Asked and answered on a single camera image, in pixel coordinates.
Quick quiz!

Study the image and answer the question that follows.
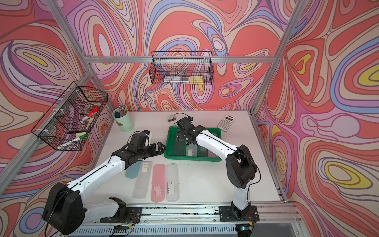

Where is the white scientific calculator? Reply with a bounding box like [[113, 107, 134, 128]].
[[217, 115, 235, 132]]

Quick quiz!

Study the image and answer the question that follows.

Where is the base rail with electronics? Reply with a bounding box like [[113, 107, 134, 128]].
[[71, 204, 309, 237]]

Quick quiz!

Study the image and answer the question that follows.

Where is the red marker in basket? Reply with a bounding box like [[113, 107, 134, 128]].
[[81, 108, 99, 122]]

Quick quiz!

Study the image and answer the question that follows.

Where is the yellow box in basket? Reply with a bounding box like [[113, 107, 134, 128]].
[[189, 76, 204, 85]]

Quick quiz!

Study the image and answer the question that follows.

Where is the clear frosted pencil case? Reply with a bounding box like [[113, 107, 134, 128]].
[[132, 162, 153, 199]]

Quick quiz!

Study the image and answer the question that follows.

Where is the grey-pink translucent pencil case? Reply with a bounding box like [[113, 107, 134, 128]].
[[207, 150, 219, 159]]

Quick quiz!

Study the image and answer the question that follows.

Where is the green plastic storage tray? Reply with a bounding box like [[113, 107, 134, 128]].
[[164, 126, 222, 162]]

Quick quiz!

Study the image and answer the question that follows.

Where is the frosted white pencil case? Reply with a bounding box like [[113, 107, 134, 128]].
[[186, 144, 197, 157]]

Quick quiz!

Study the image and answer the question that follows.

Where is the dark green translucent pencil case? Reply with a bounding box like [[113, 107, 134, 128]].
[[197, 146, 208, 158]]

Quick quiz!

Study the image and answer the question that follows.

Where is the teal pencil case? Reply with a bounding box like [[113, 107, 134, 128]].
[[125, 161, 141, 179]]

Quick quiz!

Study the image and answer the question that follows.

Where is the clear box in basket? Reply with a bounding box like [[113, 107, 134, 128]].
[[163, 76, 190, 84]]

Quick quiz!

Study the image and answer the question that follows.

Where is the pink pencil case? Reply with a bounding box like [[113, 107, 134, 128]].
[[151, 164, 165, 203]]

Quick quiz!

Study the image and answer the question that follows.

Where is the green white marker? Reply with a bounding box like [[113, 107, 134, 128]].
[[57, 135, 86, 150]]

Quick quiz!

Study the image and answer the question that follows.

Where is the white translucent pencil case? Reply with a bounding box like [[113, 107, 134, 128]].
[[165, 164, 180, 202]]

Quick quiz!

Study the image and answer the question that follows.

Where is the wire basket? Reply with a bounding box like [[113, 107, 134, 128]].
[[31, 82, 108, 152], [149, 50, 214, 85]]

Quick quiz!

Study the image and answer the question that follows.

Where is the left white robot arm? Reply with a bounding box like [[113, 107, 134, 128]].
[[42, 130, 166, 235]]

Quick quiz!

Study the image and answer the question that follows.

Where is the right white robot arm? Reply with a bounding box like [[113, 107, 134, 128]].
[[175, 116, 260, 221]]

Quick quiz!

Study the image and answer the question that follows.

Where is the green pen cup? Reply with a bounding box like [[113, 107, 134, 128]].
[[112, 105, 134, 132]]

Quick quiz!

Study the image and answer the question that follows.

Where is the back wire basket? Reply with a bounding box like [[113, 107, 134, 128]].
[[149, 50, 214, 85]]

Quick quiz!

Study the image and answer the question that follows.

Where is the left wire basket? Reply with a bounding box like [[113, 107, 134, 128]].
[[31, 82, 108, 152]]

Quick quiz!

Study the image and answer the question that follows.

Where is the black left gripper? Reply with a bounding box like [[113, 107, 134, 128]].
[[136, 141, 167, 160]]

